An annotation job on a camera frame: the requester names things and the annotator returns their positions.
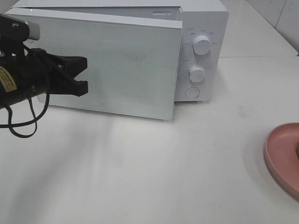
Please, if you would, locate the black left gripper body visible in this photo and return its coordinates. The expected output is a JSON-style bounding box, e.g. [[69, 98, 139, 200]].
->
[[13, 48, 61, 100]]

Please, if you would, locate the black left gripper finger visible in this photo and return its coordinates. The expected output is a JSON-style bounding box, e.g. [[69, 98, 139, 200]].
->
[[45, 76, 88, 96], [48, 55, 87, 78]]

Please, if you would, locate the white microwave door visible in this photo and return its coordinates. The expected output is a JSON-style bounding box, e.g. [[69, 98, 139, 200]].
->
[[8, 8, 182, 120]]

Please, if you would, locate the round white door button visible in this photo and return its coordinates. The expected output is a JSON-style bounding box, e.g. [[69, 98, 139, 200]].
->
[[185, 87, 200, 98]]

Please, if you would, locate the white microwave knob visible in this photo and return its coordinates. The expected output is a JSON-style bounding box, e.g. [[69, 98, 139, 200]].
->
[[189, 66, 206, 83], [192, 33, 212, 56]]

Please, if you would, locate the pink round plate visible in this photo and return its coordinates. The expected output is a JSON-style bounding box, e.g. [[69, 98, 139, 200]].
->
[[263, 122, 299, 200]]

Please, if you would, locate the burger with lettuce and tomato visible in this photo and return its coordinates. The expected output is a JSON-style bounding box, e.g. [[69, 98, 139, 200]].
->
[[295, 142, 299, 159]]

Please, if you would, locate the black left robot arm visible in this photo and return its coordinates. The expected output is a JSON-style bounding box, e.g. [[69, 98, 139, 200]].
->
[[0, 48, 88, 105]]

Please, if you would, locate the white microwave oven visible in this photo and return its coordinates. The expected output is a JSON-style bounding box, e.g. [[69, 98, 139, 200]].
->
[[7, 0, 229, 102]]

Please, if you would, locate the black left camera cable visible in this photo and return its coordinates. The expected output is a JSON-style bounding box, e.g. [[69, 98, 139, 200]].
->
[[0, 44, 61, 139]]

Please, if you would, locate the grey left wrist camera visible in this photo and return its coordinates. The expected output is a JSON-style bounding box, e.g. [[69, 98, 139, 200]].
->
[[0, 14, 40, 42]]

